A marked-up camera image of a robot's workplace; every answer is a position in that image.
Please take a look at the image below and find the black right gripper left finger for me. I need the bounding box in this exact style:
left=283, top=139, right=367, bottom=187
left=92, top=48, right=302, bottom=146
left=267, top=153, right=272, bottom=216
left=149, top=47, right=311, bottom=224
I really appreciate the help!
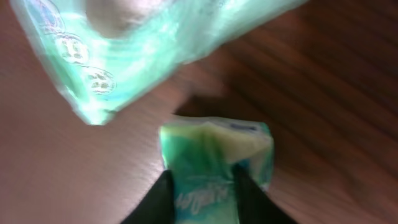
left=121, top=170, right=175, bottom=224

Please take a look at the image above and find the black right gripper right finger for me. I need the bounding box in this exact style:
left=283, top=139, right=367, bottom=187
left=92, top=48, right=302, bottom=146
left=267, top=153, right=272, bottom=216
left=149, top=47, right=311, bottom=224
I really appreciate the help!
left=232, top=165, right=297, bottom=224

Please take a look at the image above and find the teal tissue pack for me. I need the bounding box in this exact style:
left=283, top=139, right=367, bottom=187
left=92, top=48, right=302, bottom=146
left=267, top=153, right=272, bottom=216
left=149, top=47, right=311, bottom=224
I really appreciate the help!
left=159, top=116, right=274, bottom=224

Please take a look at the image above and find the mint Zappy wipes packet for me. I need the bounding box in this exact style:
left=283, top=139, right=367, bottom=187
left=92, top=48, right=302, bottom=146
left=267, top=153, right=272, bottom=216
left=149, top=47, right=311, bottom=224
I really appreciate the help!
left=11, top=0, right=300, bottom=125

